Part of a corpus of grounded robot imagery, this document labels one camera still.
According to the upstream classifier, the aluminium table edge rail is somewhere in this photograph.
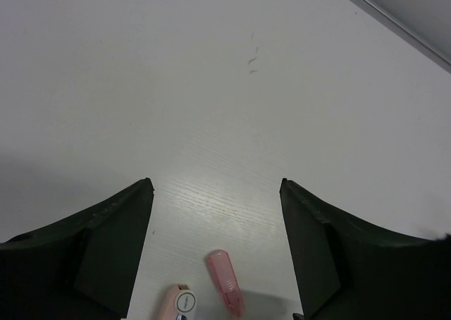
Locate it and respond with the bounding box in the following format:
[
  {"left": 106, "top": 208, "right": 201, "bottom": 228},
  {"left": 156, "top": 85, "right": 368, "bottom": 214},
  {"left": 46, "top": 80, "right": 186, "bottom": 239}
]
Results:
[{"left": 350, "top": 0, "right": 450, "bottom": 72}]

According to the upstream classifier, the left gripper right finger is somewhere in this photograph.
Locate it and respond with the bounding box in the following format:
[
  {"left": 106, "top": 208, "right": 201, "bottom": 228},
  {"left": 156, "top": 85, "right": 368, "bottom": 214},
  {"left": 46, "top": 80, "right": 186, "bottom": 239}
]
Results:
[{"left": 280, "top": 179, "right": 450, "bottom": 319}]

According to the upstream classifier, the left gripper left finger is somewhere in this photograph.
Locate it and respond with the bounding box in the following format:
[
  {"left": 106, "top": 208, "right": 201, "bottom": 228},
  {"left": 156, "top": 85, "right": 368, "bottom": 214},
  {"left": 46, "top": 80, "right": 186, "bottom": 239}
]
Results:
[{"left": 1, "top": 178, "right": 154, "bottom": 319}]

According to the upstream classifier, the pink eraser case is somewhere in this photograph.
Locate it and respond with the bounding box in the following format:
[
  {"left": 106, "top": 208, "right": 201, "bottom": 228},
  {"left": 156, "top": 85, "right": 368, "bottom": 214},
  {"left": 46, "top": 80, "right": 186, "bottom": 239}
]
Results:
[{"left": 206, "top": 250, "right": 245, "bottom": 319}]

